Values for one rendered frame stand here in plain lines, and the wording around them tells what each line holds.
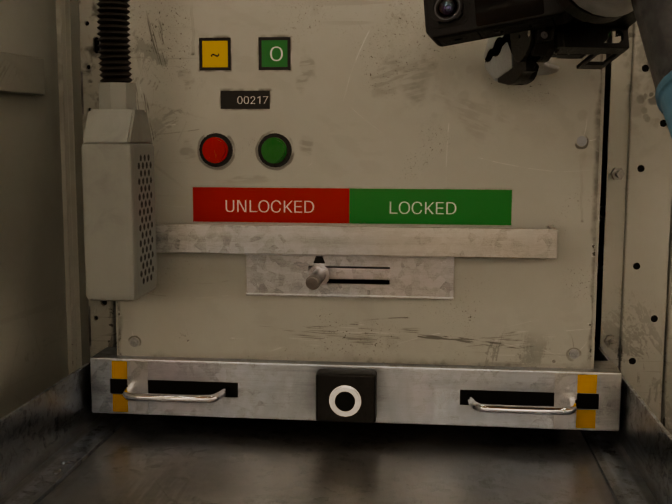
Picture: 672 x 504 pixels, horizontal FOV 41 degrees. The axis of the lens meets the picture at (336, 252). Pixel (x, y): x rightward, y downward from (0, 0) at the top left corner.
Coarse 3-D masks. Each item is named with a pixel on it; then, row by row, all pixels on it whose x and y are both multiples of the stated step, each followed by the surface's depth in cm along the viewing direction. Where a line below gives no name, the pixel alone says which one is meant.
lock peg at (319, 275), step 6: (318, 258) 91; (318, 264) 91; (312, 270) 91; (318, 270) 89; (324, 270) 91; (312, 276) 86; (318, 276) 87; (324, 276) 90; (306, 282) 86; (312, 282) 86; (318, 282) 86; (324, 282) 91; (312, 288) 86
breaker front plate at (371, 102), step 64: (192, 0) 89; (256, 0) 89; (320, 0) 88; (384, 0) 87; (192, 64) 90; (256, 64) 89; (320, 64) 89; (384, 64) 88; (448, 64) 87; (576, 64) 86; (192, 128) 91; (256, 128) 90; (320, 128) 89; (384, 128) 89; (448, 128) 88; (512, 128) 88; (576, 128) 87; (192, 192) 92; (512, 192) 88; (576, 192) 88; (192, 256) 92; (256, 256) 92; (384, 256) 89; (576, 256) 88; (128, 320) 94; (192, 320) 93; (256, 320) 93; (320, 320) 92; (384, 320) 91; (448, 320) 90; (512, 320) 90; (576, 320) 89
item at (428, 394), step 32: (96, 384) 94; (160, 384) 93; (192, 384) 93; (224, 384) 93; (256, 384) 92; (288, 384) 92; (384, 384) 91; (416, 384) 90; (448, 384) 90; (480, 384) 90; (512, 384) 89; (544, 384) 89; (608, 384) 88; (224, 416) 93; (256, 416) 93; (288, 416) 92; (384, 416) 91; (416, 416) 91; (448, 416) 90; (480, 416) 90; (512, 416) 90; (544, 416) 89; (608, 416) 89
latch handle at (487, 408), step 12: (468, 396) 89; (480, 408) 86; (492, 408) 86; (504, 408) 86; (516, 408) 86; (528, 408) 86; (540, 408) 86; (552, 408) 86; (564, 408) 85; (576, 408) 86
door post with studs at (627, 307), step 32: (640, 64) 99; (640, 96) 100; (608, 128) 101; (640, 128) 100; (608, 160) 101; (640, 160) 100; (608, 192) 102; (640, 192) 101; (608, 224) 102; (640, 224) 101; (608, 256) 102; (640, 256) 102; (608, 288) 103; (640, 288) 102; (608, 320) 103; (640, 320) 103; (608, 352) 104; (640, 352) 103; (640, 384) 103
